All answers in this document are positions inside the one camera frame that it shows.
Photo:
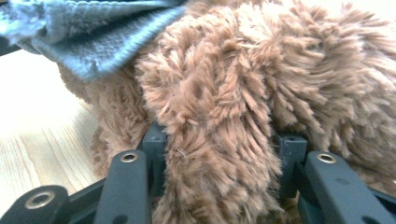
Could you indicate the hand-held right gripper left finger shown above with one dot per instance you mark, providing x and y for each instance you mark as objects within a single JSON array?
[{"x": 155, "y": 155}]

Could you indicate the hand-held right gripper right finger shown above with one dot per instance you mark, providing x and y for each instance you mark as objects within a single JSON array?
[{"x": 289, "y": 161}]

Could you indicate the brown plush toy dog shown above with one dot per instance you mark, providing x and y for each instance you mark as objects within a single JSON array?
[{"x": 218, "y": 93}]

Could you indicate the grey fuzzy toy garment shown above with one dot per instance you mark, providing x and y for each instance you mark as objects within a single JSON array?
[{"x": 93, "y": 46}]

